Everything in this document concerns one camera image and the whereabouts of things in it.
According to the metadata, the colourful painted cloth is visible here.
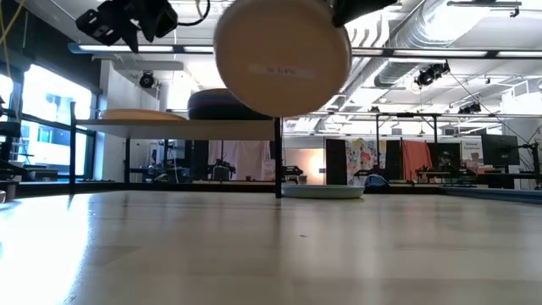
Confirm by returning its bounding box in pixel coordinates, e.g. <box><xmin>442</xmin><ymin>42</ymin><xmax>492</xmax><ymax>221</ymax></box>
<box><xmin>345</xmin><ymin>138</ymin><xmax>381</xmax><ymax>186</ymax></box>

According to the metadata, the wooden shelf with black frame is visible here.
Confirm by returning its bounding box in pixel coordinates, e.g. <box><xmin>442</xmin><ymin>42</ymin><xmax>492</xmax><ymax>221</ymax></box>
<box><xmin>68</xmin><ymin>101</ymin><xmax>284</xmax><ymax>200</ymax></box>

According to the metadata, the black panel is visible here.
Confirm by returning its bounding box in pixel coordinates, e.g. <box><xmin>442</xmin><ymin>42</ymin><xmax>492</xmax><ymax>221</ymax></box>
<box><xmin>324</xmin><ymin>138</ymin><xmax>349</xmax><ymax>186</ymax></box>

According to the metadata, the black monitor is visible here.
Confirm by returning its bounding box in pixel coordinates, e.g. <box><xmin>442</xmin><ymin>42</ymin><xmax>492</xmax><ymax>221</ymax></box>
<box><xmin>480</xmin><ymin>134</ymin><xmax>521</xmax><ymax>167</ymax></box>

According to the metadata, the white sign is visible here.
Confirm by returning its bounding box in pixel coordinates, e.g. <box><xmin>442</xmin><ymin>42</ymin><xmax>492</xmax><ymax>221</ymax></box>
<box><xmin>460</xmin><ymin>140</ymin><xmax>484</xmax><ymax>163</ymax></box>

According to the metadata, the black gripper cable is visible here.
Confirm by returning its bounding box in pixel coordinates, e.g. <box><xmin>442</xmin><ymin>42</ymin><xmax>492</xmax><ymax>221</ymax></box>
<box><xmin>176</xmin><ymin>0</ymin><xmax>212</xmax><ymax>28</ymax></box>

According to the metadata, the white plate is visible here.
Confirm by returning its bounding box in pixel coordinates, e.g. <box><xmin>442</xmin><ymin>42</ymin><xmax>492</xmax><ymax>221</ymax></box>
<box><xmin>98</xmin><ymin>108</ymin><xmax>188</xmax><ymax>122</ymax></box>

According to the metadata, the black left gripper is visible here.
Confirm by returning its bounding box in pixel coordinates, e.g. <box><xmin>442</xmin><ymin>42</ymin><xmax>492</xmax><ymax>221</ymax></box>
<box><xmin>75</xmin><ymin>0</ymin><xmax>180</xmax><ymax>54</ymax></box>

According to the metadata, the light blue plate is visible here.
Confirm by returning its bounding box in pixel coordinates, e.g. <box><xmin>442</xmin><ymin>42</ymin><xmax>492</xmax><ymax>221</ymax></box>
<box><xmin>280</xmin><ymin>183</ymin><xmax>367</xmax><ymax>201</ymax></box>

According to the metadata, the black stand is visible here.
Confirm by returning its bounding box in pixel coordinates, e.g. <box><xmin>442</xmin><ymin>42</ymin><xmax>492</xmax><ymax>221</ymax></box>
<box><xmin>0</xmin><ymin>95</ymin><xmax>26</xmax><ymax>183</ymax></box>

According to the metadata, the black table edge rail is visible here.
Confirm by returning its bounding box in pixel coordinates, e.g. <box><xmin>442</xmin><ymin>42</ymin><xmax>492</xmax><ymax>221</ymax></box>
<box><xmin>16</xmin><ymin>180</ymin><xmax>444</xmax><ymax>197</ymax></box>

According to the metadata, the black rig frame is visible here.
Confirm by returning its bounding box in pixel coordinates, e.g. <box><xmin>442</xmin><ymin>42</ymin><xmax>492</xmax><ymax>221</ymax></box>
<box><xmin>67</xmin><ymin>42</ymin><xmax>542</xmax><ymax>59</ymax></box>

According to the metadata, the blue bag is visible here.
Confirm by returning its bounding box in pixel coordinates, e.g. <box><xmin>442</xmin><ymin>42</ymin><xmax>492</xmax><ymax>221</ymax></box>
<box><xmin>364</xmin><ymin>173</ymin><xmax>390</xmax><ymax>189</ymax></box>

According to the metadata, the yellow cable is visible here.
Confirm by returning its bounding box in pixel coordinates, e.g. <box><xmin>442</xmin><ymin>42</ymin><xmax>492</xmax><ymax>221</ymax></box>
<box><xmin>0</xmin><ymin>0</ymin><xmax>27</xmax><ymax>122</ymax></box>

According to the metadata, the white sheet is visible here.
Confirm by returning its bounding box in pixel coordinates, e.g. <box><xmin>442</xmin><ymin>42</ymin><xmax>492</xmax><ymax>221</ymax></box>
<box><xmin>207</xmin><ymin>140</ymin><xmax>273</xmax><ymax>182</ymax></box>

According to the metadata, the silver ventilation duct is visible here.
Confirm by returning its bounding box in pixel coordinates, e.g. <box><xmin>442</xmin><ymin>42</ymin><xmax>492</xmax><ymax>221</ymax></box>
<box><xmin>338</xmin><ymin>0</ymin><xmax>452</xmax><ymax>101</ymax></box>

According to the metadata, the orange cloth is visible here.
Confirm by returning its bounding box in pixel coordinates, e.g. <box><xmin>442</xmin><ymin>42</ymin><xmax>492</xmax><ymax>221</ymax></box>
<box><xmin>401</xmin><ymin>139</ymin><xmax>434</xmax><ymax>182</ymax></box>

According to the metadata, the pale pink plate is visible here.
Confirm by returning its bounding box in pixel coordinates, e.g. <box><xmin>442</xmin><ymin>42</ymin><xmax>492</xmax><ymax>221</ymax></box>
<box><xmin>213</xmin><ymin>0</ymin><xmax>353</xmax><ymax>119</ymax></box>

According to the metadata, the ceiling light fixture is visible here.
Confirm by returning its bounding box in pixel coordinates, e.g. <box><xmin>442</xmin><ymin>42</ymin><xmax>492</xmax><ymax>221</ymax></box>
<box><xmin>445</xmin><ymin>0</ymin><xmax>523</xmax><ymax>19</ymax></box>

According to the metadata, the dark blue edge strip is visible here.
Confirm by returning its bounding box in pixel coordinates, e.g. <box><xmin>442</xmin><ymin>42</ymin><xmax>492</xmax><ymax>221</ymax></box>
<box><xmin>439</xmin><ymin>185</ymin><xmax>542</xmax><ymax>206</ymax></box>

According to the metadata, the black ceiling spotlight cluster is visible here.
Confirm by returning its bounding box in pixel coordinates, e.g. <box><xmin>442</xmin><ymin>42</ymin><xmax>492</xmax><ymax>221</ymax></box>
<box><xmin>413</xmin><ymin>62</ymin><xmax>451</xmax><ymax>88</ymax></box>

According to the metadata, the large window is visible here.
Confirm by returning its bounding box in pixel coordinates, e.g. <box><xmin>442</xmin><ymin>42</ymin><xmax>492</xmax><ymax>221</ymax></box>
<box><xmin>0</xmin><ymin>63</ymin><xmax>97</xmax><ymax>181</ymax></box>

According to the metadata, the black background workstation frame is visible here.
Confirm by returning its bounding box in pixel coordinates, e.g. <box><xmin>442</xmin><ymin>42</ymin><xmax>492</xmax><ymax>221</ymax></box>
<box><xmin>282</xmin><ymin>111</ymin><xmax>542</xmax><ymax>187</ymax></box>

